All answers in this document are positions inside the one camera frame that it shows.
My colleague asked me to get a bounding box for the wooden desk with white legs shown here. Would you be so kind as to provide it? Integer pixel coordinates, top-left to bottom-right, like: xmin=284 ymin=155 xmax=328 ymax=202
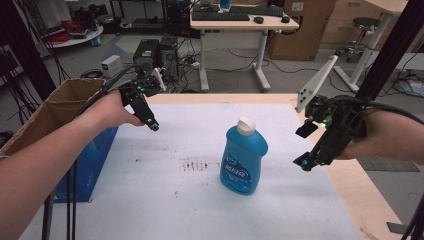
xmin=189 ymin=3 xmax=300 ymax=94

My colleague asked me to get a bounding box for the small white device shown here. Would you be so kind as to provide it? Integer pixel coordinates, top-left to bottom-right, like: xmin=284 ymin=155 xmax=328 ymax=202
xmin=101 ymin=54 xmax=124 ymax=79

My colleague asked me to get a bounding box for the person's right hand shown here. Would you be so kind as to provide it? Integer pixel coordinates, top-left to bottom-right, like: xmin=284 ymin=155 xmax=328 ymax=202
xmin=336 ymin=108 xmax=399 ymax=162

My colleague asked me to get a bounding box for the large brown cardboard box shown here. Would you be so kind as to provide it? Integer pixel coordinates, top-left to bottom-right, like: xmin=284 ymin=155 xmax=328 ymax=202
xmin=265 ymin=0 xmax=338 ymax=62

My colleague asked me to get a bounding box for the black metal stand post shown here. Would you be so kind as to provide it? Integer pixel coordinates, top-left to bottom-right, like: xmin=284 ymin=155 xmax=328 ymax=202
xmin=0 ymin=0 xmax=57 ymax=102
xmin=355 ymin=0 xmax=424 ymax=102

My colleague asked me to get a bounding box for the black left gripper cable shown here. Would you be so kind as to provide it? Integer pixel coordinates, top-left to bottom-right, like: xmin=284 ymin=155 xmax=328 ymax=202
xmin=74 ymin=64 xmax=138 ymax=119

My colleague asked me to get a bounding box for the open blue cardboard box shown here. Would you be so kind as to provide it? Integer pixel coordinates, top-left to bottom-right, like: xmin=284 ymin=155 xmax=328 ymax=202
xmin=0 ymin=77 xmax=120 ymax=204

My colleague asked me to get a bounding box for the light desk with white leg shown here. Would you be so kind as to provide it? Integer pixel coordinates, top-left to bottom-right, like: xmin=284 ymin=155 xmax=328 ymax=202
xmin=332 ymin=0 xmax=410 ymax=93

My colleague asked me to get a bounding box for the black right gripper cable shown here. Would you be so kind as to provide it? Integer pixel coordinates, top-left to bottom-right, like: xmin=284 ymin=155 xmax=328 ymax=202
xmin=363 ymin=100 xmax=424 ymax=127

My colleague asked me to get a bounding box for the person's left hand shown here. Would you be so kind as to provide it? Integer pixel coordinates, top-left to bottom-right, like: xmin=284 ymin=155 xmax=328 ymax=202
xmin=77 ymin=89 xmax=146 ymax=135

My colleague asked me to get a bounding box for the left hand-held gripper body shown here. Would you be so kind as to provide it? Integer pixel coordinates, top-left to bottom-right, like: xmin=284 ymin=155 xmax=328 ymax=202
xmin=118 ymin=67 xmax=167 ymax=108

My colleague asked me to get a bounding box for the blue bottle with white cap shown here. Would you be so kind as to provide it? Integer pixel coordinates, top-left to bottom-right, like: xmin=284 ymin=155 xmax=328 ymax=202
xmin=219 ymin=116 xmax=269 ymax=196

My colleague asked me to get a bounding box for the round white table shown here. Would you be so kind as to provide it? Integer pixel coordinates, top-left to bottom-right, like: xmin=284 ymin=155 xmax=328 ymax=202
xmin=49 ymin=24 xmax=105 ymax=50

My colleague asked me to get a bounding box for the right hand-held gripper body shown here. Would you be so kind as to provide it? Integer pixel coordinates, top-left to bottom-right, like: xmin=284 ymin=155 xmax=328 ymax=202
xmin=294 ymin=54 xmax=368 ymax=158

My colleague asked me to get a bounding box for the black round stool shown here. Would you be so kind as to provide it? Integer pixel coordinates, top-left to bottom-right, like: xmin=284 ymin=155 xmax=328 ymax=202
xmin=343 ymin=16 xmax=382 ymax=64

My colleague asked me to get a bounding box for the black keyboard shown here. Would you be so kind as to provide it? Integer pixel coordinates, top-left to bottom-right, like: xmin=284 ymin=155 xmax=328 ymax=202
xmin=191 ymin=11 xmax=251 ymax=22
xmin=229 ymin=4 xmax=285 ymax=18

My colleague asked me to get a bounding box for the black computer tower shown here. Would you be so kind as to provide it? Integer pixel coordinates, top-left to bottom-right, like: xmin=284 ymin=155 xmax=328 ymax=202
xmin=157 ymin=35 xmax=180 ymax=86
xmin=132 ymin=38 xmax=160 ymax=77

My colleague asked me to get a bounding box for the grey floor mat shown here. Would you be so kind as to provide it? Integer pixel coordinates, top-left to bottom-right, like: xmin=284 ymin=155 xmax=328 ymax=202
xmin=357 ymin=156 xmax=422 ymax=173

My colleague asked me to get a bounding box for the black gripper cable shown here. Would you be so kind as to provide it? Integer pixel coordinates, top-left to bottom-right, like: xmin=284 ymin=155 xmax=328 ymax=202
xmin=363 ymin=100 xmax=424 ymax=127
xmin=74 ymin=64 xmax=138 ymax=119

